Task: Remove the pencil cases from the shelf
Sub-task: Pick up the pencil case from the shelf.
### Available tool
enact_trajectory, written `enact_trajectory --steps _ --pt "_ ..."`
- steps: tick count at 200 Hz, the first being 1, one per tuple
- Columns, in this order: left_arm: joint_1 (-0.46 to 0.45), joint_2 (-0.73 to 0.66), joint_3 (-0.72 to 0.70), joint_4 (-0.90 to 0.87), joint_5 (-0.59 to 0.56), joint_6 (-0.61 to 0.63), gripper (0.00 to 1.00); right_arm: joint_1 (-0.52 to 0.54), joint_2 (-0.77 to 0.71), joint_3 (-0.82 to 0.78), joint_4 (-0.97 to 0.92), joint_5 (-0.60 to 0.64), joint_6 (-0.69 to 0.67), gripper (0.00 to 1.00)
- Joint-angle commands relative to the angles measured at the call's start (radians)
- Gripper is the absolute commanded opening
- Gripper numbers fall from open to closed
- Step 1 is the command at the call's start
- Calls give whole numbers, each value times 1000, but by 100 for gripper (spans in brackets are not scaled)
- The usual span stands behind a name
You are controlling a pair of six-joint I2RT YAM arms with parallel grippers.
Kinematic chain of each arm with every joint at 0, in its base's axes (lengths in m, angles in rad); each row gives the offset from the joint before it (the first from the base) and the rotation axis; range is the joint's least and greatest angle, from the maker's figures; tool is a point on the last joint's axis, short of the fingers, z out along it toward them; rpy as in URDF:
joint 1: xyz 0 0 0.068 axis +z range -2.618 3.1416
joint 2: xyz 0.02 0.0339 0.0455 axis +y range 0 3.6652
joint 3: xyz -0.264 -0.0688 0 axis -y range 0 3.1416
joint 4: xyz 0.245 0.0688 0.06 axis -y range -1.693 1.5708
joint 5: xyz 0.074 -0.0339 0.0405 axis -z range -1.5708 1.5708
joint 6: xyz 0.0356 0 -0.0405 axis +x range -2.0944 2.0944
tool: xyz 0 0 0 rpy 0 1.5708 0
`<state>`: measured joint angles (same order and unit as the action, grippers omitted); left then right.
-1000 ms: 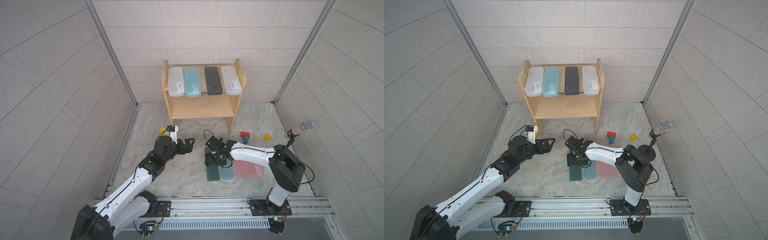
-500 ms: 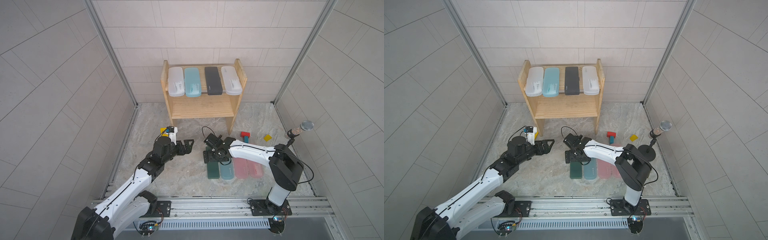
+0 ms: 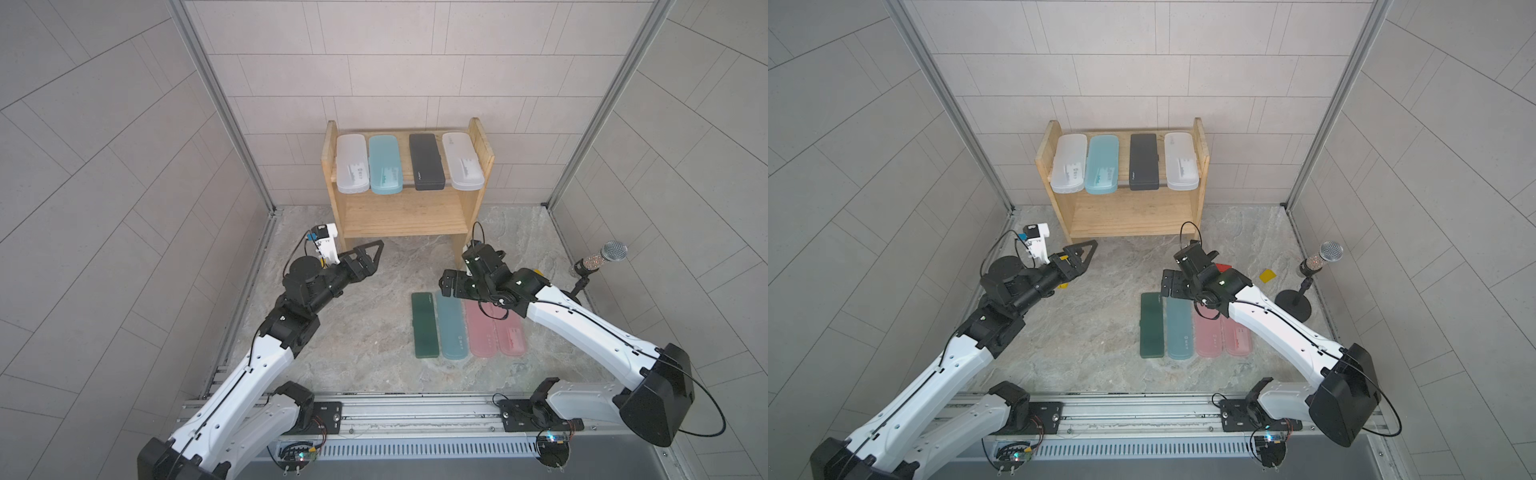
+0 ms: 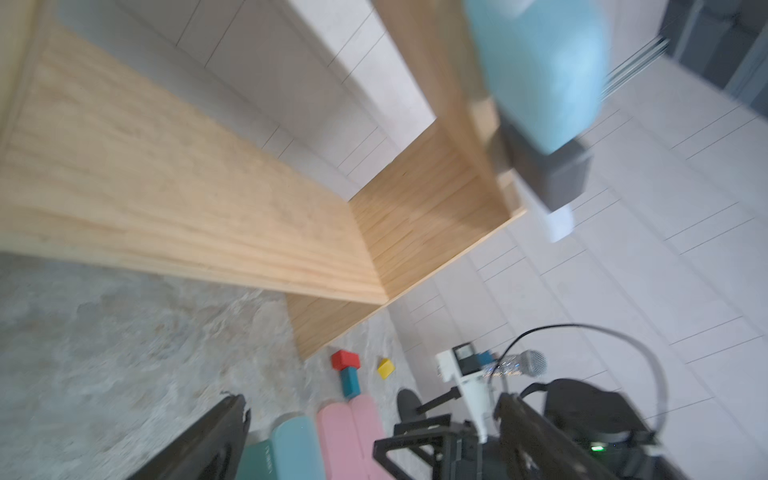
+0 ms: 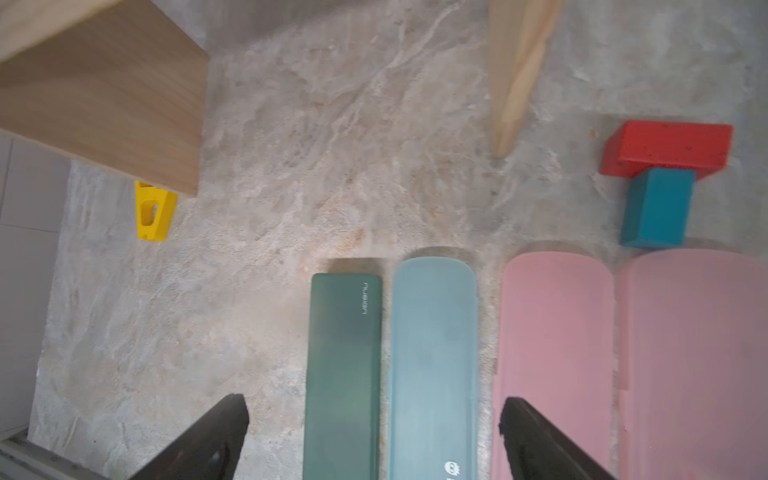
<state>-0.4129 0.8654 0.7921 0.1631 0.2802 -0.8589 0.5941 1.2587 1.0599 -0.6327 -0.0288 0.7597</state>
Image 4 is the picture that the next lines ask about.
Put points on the black microphone stand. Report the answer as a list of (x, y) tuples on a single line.
[(411, 408)]

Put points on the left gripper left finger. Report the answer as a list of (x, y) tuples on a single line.
[(211, 448)]

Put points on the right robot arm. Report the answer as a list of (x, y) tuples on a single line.
[(565, 429)]

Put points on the red wooden block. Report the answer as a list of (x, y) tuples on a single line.
[(343, 359)]

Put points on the light teal pencil case top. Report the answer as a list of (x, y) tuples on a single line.
[(544, 63)]

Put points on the teal wooden block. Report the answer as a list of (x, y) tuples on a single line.
[(350, 383)]

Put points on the wooden two-tier shelf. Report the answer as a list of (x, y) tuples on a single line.
[(99, 165)]

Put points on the dark green pencil case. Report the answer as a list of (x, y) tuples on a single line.
[(257, 462)]

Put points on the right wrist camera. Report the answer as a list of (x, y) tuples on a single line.
[(462, 366)]

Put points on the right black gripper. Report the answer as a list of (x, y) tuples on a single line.
[(451, 450)]

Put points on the yellow wooden block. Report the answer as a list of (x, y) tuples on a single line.
[(385, 368)]

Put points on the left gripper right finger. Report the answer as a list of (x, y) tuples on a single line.
[(532, 448)]

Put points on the pink pencil case plain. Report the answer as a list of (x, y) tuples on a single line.
[(340, 443)]

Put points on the clear white pencil case right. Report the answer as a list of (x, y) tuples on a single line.
[(554, 225)]

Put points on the light blue pencil case bottom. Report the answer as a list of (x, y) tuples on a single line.
[(296, 449)]

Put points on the pink pencil case with label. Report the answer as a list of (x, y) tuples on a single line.
[(369, 428)]

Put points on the black pencil case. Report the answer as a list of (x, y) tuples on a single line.
[(557, 178)]

